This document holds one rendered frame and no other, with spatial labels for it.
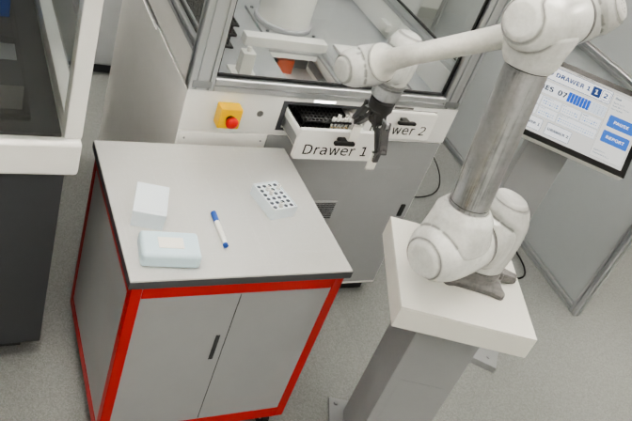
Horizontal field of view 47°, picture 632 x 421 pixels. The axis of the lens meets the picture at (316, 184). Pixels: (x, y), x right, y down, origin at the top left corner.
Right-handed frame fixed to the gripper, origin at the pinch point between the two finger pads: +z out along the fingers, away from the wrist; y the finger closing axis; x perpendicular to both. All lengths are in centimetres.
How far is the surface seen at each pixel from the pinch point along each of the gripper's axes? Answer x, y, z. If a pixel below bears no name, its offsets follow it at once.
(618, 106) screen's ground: -101, 2, -23
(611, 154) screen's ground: -97, -9, -10
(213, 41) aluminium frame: 46, 25, -20
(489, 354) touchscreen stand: -89, -17, 88
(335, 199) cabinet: -16.0, 24.6, 39.1
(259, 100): 26.3, 24.8, -1.4
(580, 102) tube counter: -89, 9, -19
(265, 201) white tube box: 32.0, -9.1, 11.8
